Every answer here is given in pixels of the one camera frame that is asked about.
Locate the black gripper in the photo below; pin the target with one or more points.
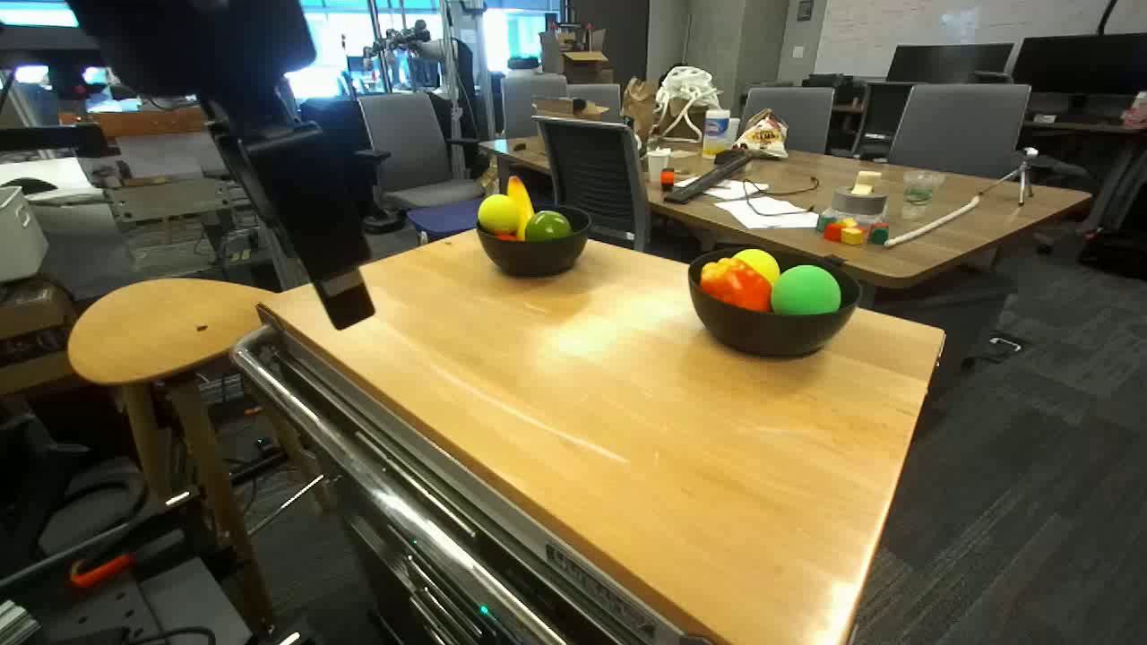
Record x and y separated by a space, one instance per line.
190 41

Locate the yellow-green round toy fruit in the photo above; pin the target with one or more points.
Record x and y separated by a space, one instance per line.
500 214

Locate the red toy strawberry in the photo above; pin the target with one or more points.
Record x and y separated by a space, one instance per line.
508 238

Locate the yellow toy banana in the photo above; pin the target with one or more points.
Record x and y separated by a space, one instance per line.
520 197

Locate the green toy pear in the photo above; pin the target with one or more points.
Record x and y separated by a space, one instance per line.
551 227

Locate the round wooden stool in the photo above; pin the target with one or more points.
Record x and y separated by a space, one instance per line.
167 329

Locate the black plastic bowl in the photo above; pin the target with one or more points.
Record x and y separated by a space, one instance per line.
764 338
533 258

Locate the dark grey office chair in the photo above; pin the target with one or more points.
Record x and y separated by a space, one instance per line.
596 175

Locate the white box device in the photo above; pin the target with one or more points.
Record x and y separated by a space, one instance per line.
20 238

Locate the cardboard box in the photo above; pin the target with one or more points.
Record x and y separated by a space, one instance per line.
585 65

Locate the white net bag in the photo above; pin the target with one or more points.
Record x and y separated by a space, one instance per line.
685 95

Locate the long black bar device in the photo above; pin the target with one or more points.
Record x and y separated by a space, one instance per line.
707 178

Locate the white plastic bottle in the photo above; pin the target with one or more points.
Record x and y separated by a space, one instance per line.
720 132

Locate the orange toy pepper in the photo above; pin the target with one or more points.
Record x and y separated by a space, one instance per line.
737 289

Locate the yellow toy lemon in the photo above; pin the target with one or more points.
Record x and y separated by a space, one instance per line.
758 264

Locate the white paper sheets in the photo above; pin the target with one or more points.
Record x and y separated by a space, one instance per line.
771 214

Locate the clear plastic bag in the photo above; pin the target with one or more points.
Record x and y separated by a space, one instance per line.
764 136

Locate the green round toy fruit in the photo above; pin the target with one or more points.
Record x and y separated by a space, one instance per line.
807 292

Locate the colourful toy blocks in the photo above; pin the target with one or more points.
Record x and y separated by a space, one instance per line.
850 231

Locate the grey tape roll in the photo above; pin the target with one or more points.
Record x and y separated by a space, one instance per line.
863 203

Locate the clear plastic cup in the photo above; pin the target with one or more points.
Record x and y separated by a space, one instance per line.
922 188

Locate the white plastic stick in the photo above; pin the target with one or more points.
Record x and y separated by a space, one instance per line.
936 220

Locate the large wooden conference table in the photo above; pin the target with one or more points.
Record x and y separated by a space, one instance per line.
955 227

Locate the black computer monitor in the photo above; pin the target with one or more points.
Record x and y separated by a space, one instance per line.
950 62
1081 62

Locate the small silver tripod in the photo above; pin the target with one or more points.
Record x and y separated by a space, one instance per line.
1027 167

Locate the grey metal frame rack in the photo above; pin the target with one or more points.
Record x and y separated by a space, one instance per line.
156 197

